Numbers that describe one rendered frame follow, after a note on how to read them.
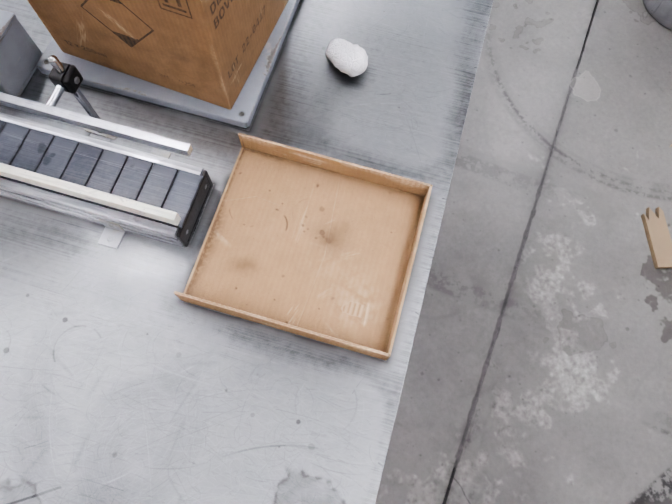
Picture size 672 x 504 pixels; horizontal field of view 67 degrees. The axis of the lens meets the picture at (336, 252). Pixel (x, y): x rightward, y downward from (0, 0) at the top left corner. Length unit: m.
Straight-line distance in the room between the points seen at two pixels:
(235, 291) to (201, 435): 0.19
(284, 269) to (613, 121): 1.61
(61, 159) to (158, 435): 0.41
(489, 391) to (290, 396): 0.99
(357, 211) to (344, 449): 0.34
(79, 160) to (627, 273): 1.60
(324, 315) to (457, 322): 0.95
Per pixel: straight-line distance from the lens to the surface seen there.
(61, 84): 0.80
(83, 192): 0.75
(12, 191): 0.86
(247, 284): 0.73
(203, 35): 0.72
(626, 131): 2.13
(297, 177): 0.79
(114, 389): 0.76
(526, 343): 1.68
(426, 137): 0.85
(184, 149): 0.69
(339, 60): 0.88
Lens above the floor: 1.53
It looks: 71 degrees down
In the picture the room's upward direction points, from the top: 5 degrees clockwise
